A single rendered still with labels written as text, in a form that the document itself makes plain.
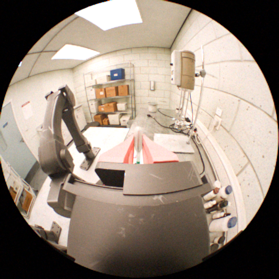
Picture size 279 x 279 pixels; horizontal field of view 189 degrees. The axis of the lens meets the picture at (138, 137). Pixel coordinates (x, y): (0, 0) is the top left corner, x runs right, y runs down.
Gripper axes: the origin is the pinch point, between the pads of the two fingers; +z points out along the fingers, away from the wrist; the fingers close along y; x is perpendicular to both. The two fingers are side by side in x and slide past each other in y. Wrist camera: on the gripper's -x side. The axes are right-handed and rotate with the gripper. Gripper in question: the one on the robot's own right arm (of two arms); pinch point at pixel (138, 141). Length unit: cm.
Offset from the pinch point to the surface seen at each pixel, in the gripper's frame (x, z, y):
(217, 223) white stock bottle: 25.7, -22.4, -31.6
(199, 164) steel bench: 31, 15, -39
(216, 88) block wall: -17, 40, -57
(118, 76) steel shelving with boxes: -33, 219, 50
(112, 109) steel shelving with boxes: 57, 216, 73
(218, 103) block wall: -6, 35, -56
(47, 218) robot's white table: 34, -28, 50
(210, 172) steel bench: 30, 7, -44
